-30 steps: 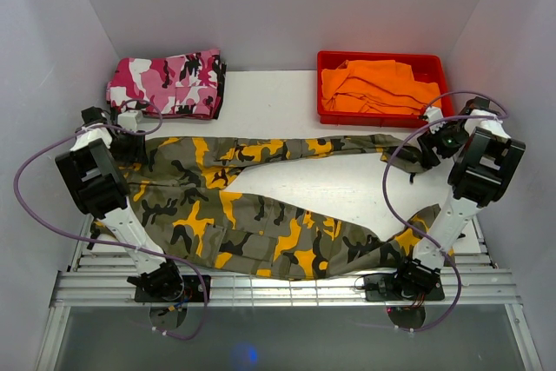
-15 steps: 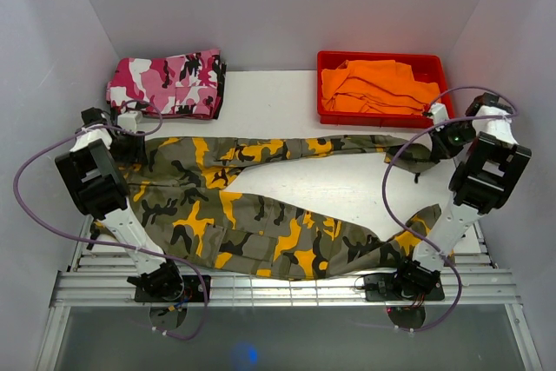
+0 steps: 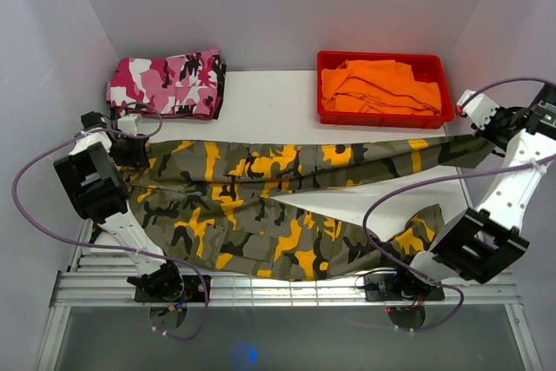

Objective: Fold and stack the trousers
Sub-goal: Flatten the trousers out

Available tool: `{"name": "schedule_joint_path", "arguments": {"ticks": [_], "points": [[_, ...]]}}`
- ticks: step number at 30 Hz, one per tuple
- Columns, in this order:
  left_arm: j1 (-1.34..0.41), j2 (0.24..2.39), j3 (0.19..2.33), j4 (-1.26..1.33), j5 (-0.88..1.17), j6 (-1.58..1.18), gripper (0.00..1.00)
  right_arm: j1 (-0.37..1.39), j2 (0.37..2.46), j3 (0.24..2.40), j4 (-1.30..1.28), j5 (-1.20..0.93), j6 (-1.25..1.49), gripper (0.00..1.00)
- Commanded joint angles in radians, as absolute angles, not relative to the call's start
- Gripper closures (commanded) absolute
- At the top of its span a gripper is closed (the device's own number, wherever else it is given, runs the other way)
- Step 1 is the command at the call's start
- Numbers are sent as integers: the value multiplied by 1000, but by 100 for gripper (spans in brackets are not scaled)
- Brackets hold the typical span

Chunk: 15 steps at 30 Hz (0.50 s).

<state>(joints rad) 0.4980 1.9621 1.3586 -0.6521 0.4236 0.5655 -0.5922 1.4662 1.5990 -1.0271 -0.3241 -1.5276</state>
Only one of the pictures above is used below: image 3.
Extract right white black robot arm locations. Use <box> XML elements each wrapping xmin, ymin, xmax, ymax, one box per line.
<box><xmin>392</xmin><ymin>83</ymin><xmax>555</xmax><ymax>299</ymax></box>

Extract aluminium rail frame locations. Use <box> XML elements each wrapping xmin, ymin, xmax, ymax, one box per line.
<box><xmin>36</xmin><ymin>214</ymin><xmax>542</xmax><ymax>371</ymax></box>

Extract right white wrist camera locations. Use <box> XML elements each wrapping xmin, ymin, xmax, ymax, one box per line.
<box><xmin>456</xmin><ymin>89</ymin><xmax>500</xmax><ymax>130</ymax></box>

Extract purple cable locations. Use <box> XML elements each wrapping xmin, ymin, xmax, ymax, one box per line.
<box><xmin>10</xmin><ymin>101</ymin><xmax>212</xmax><ymax>342</ymax></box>
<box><xmin>350</xmin><ymin>77</ymin><xmax>556</xmax><ymax>334</ymax></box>

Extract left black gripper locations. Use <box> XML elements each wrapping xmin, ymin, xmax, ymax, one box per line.
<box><xmin>108</xmin><ymin>133</ymin><xmax>149</xmax><ymax>169</ymax></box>

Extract yellow camouflage trousers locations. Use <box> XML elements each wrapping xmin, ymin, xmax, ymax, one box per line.
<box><xmin>121</xmin><ymin>135</ymin><xmax>493</xmax><ymax>281</ymax></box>

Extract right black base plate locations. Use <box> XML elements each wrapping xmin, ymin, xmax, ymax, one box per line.
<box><xmin>361</xmin><ymin>270</ymin><xmax>445</xmax><ymax>301</ymax></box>

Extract pink camouflage folded trousers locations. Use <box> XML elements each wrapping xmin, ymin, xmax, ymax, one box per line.
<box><xmin>106</xmin><ymin>49</ymin><xmax>227</xmax><ymax>120</ymax></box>

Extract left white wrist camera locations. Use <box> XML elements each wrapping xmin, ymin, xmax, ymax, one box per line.
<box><xmin>116</xmin><ymin>114</ymin><xmax>142</xmax><ymax>136</ymax></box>

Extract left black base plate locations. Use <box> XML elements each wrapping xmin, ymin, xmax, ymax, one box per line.
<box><xmin>131</xmin><ymin>275</ymin><xmax>211</xmax><ymax>303</ymax></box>

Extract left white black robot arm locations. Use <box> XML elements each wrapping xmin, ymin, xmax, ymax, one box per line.
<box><xmin>54</xmin><ymin>112</ymin><xmax>184</xmax><ymax>301</ymax></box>

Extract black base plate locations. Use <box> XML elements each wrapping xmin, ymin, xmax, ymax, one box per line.
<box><xmin>361</xmin><ymin>270</ymin><xmax>445</xmax><ymax>301</ymax></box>
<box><xmin>131</xmin><ymin>275</ymin><xmax>211</xmax><ymax>303</ymax></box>

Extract red plastic bin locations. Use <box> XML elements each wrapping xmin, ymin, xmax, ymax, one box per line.
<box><xmin>316</xmin><ymin>50</ymin><xmax>454</xmax><ymax>129</ymax></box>

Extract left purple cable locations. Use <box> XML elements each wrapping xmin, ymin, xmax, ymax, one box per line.
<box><xmin>10</xmin><ymin>101</ymin><xmax>212</xmax><ymax>342</ymax></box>

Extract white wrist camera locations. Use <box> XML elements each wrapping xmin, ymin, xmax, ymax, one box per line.
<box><xmin>456</xmin><ymin>89</ymin><xmax>500</xmax><ymax>130</ymax></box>
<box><xmin>116</xmin><ymin>114</ymin><xmax>142</xmax><ymax>136</ymax></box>

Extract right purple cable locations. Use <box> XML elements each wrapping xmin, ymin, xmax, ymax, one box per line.
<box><xmin>350</xmin><ymin>77</ymin><xmax>556</xmax><ymax>334</ymax></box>

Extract orange cloth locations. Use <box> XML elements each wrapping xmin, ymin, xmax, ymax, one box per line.
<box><xmin>321</xmin><ymin>60</ymin><xmax>442</xmax><ymax>116</ymax></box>

